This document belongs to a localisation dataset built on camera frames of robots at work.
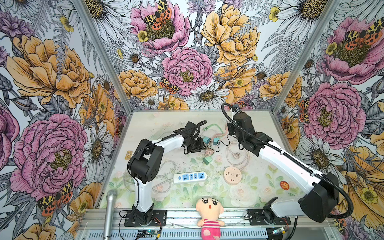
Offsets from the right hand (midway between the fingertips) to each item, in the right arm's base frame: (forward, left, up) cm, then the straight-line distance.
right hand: (235, 123), depth 80 cm
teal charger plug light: (+5, +8, -24) cm, 26 cm away
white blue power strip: (-19, +25, -23) cm, 39 cm away
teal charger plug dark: (+5, +14, -23) cm, 27 cm away
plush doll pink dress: (-36, +16, -18) cm, 44 cm away
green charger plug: (-9, +15, -23) cm, 29 cm away
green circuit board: (-43, +45, -26) cm, 67 cm away
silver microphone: (-30, +66, -23) cm, 76 cm away
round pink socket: (-19, +1, -23) cm, 30 cm away
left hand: (-5, +17, -21) cm, 27 cm away
